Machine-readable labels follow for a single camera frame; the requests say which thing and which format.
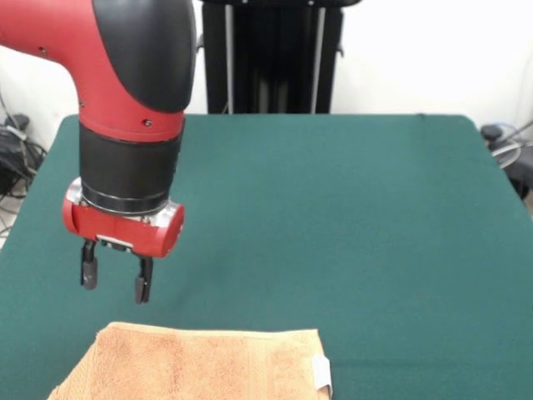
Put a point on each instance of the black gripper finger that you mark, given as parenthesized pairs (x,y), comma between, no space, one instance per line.
(142,281)
(89,268)

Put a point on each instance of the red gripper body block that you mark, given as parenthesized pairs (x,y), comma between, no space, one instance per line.
(125,231)

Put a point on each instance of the tan terry towel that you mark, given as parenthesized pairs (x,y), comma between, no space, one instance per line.
(187,366)

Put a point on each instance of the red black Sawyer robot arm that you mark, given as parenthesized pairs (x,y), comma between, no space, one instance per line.
(104,83)

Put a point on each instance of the small black device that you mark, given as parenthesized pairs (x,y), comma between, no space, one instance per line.
(17,121)

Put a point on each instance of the dark green table cloth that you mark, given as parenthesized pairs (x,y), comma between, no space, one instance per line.
(354,208)

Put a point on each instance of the black round knob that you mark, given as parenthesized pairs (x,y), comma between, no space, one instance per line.
(492,132)

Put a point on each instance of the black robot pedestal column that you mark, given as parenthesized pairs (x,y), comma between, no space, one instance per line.
(275,62)

